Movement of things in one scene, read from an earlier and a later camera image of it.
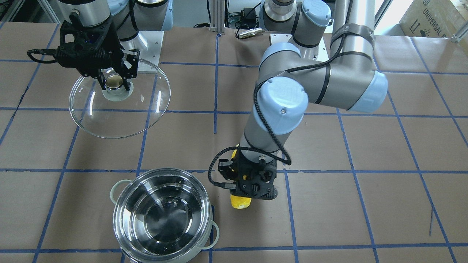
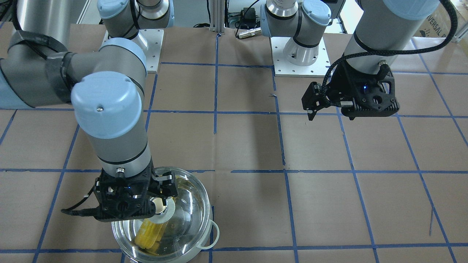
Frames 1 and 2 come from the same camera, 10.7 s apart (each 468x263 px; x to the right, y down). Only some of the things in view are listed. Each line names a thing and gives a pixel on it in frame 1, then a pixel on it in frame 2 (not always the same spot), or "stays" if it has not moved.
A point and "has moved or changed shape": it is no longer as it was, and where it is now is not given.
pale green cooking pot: x=164 y=215 stays
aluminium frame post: x=217 y=16 stays
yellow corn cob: x=238 y=202 -> x=149 y=235
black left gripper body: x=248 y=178 -> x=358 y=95
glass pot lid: x=116 y=113 has moved or changed shape
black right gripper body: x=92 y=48 -> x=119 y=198
